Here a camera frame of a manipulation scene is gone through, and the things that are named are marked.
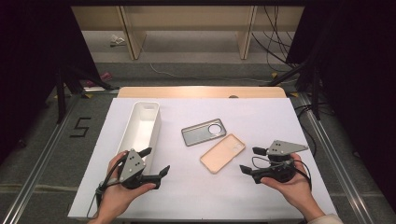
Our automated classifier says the thin black floor cable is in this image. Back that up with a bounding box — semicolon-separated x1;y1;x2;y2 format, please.
293;104;319;158

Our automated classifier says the black curtain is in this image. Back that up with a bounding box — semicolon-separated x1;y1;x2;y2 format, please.
285;0;396;204
0;0;101;164

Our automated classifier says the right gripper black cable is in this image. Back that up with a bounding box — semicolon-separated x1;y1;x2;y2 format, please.
251;156;313;191

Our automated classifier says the metal floor rail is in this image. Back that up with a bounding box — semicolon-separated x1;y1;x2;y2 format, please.
298;92;375;224
1;92;82;224

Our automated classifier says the crumpled white paper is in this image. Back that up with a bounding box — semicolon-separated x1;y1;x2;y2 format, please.
109;34;127;48

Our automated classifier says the pink packet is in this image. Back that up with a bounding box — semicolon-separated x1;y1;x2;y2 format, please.
85;71;113;89

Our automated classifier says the black metal stand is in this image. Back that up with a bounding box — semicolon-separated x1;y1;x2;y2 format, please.
267;61;322;121
55;65;120;125

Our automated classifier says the bundle of black cables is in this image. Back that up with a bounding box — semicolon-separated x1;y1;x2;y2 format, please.
251;6;301;73

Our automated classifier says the white table mat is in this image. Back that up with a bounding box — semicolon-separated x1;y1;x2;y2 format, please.
67;97;339;220

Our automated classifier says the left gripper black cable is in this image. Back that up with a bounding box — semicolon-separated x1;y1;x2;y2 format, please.
86;153;129;219

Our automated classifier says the person's right hand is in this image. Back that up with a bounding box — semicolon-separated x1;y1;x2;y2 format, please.
261;152;326;222

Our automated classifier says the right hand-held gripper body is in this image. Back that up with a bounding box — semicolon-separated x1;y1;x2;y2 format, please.
252;140;309;185

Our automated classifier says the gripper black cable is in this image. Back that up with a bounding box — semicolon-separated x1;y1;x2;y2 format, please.
251;156;313;191
86;153;129;219

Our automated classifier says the beige phone case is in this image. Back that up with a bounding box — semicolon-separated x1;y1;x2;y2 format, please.
199;133;247;175

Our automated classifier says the person's left hand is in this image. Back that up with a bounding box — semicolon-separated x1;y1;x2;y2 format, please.
92;150;157;222

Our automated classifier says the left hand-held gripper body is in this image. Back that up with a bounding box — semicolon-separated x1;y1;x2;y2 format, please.
119;148;162;190

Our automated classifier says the long white plastic container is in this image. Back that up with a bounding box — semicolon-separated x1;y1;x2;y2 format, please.
116;101;162;175

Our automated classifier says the light wooden desk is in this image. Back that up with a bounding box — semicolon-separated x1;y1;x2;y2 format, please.
71;5;304;61

